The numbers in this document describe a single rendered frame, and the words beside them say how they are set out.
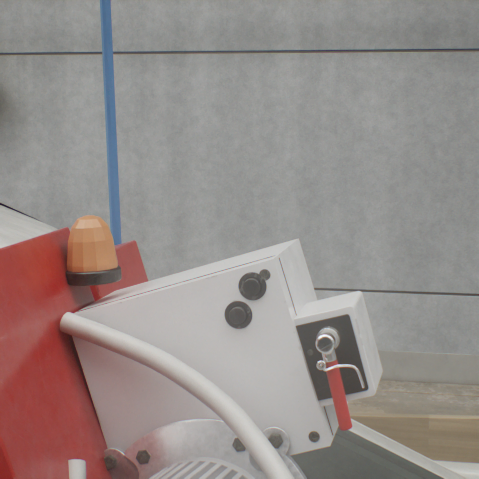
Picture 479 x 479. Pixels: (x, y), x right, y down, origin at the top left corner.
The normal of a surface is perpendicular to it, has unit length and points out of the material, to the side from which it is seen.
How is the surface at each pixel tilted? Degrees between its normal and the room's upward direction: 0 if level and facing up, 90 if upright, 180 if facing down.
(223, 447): 81
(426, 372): 90
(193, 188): 90
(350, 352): 90
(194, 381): 55
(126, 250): 73
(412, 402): 0
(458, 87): 90
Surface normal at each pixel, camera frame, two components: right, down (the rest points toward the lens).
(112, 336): -0.10, -0.47
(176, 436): -0.19, -0.03
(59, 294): 0.92, -0.31
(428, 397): 0.00, -0.99
